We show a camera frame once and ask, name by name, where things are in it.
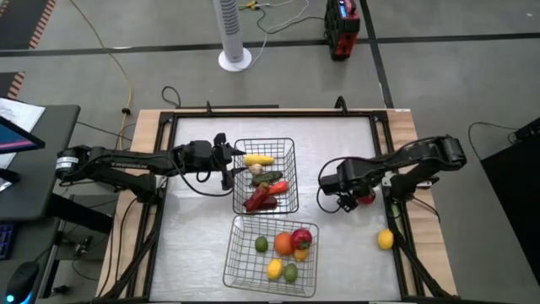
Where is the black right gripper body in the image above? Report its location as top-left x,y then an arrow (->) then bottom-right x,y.
319,158 -> 383,198

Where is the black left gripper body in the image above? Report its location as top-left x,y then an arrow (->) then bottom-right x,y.
175,133 -> 233,191

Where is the yellow corn cob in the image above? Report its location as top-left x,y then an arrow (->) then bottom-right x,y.
243,154 -> 276,166

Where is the green cucumber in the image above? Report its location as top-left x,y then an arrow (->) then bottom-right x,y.
251,171 -> 284,187

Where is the red chili pepper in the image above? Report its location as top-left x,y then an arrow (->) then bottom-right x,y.
246,182 -> 271,213

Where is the orange carrot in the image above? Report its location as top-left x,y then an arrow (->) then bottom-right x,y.
267,181 -> 290,196

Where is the purple eggplant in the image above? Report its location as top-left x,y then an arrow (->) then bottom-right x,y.
243,195 -> 279,211

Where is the black wire basket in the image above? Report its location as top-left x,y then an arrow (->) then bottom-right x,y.
231,137 -> 300,215

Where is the yellow lemon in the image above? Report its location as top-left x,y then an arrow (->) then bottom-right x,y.
266,258 -> 284,281
377,228 -> 395,251

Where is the orange fruit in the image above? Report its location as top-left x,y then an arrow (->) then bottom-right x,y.
273,231 -> 294,257

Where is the green avocado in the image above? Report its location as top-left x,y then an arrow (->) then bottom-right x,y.
283,262 -> 299,284

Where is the white wire basket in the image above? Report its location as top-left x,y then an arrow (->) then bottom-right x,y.
222,214 -> 320,299

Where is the white tower fan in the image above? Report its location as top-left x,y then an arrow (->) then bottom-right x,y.
213,0 -> 253,73

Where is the red and black power station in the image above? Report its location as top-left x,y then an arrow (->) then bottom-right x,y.
323,0 -> 362,62

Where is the black desk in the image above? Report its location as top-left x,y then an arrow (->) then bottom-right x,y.
0,104 -> 119,237

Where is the large black box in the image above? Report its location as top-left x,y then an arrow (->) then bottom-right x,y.
480,138 -> 540,288

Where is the computer monitor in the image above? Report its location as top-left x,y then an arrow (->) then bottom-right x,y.
0,116 -> 46,155

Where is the white paper sheet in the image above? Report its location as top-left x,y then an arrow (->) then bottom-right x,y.
0,97 -> 46,170

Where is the small black box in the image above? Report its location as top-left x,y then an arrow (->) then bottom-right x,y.
513,117 -> 540,143

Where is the black monitor stand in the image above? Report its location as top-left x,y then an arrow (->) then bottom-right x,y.
0,168 -> 20,193

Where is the small black orange-edged floor mat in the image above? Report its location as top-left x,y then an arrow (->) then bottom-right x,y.
0,71 -> 26,100

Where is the black keyboard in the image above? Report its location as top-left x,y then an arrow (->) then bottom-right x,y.
0,223 -> 16,261

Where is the black computer mouse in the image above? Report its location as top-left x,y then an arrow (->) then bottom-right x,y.
3,261 -> 40,304

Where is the large black orange-edged floor mat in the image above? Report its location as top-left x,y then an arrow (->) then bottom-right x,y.
0,0 -> 57,51

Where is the black aluminium table frame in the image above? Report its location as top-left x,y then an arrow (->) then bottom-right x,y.
97,107 -> 455,304

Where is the black looped cable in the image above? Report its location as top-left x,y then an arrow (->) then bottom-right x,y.
161,85 -> 182,109

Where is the white cable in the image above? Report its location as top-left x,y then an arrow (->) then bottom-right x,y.
235,0 -> 311,71

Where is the black cable by black box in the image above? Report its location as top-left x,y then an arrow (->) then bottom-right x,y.
467,121 -> 521,155

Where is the black floor cable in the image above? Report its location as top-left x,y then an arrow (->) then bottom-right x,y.
255,6 -> 327,35

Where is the yellow floor cable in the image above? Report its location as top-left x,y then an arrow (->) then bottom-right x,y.
68,0 -> 134,151

